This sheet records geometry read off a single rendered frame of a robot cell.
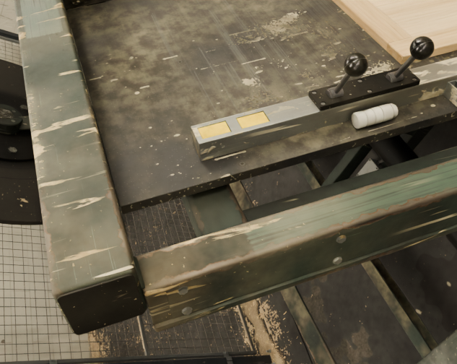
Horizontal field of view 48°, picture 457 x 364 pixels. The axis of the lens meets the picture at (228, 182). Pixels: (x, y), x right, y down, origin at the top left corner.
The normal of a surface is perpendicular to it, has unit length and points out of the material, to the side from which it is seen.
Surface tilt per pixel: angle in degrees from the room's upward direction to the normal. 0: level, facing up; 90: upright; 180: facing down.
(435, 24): 57
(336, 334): 0
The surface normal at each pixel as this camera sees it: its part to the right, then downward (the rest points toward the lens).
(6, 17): 0.29, 0.73
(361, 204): -0.05, -0.69
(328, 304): -0.82, -0.15
